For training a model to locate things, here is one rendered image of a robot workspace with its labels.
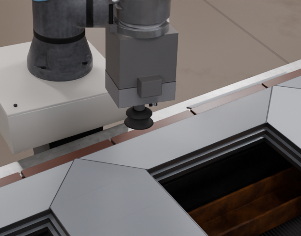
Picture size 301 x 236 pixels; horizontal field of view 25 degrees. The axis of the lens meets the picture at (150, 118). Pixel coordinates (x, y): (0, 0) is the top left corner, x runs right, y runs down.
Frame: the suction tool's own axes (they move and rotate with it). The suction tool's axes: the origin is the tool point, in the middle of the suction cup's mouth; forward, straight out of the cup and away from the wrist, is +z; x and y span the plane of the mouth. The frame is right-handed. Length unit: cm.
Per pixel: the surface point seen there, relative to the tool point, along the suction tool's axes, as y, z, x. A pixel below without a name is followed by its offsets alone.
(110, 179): -1.4, 16.1, 9.1
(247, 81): 47, 26, 51
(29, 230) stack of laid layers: -16.4, 19.6, 4.4
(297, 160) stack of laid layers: 32.3, 16.4, 4.5
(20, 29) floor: 22, 81, 227
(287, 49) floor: 133, 79, 166
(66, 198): -9.6, 16.8, 7.1
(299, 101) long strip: 40.2, 12.7, 18.0
